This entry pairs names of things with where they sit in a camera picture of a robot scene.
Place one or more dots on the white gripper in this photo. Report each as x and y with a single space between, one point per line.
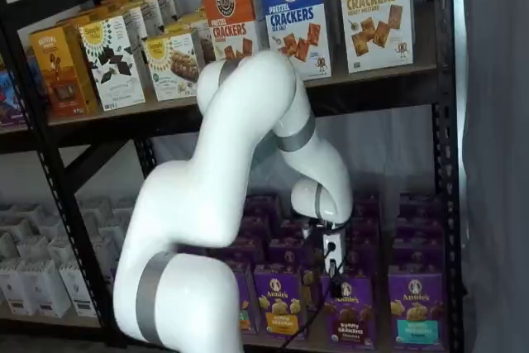
335 241

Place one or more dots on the purple box brown patch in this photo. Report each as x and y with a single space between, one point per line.
349 320

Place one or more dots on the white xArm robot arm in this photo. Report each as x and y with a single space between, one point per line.
186 204

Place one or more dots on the purple Annie's snack box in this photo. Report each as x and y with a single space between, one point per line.
418 207
415 260
248 256
417 234
293 230
256 229
289 251
363 233
262 207
365 207
359 262

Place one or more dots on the purple box yellow patch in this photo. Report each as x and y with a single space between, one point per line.
281 303

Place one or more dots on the purple box teal patch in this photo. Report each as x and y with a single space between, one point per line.
415 311

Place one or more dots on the white carton box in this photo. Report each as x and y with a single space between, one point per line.
35 250
78 291
65 250
12 291
43 291

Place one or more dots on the gold pretzel crackers box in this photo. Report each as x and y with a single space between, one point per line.
372 18

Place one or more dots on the blue pretzel crackers box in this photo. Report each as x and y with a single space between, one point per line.
293 18

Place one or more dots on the cream snack bar box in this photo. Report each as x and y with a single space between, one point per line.
173 68
204 43

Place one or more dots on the orange pretzel crackers box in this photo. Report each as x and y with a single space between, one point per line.
227 18

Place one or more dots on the white sweet thins box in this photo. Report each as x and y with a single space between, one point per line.
138 22
111 63

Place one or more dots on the orange snack box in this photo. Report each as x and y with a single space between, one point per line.
58 72
72 18

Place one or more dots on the blue purple snack box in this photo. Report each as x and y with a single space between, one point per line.
10 96

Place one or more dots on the pale fabric curtain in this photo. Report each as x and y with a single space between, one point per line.
496 163

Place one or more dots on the black metal shelf frame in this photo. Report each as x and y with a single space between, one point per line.
446 163

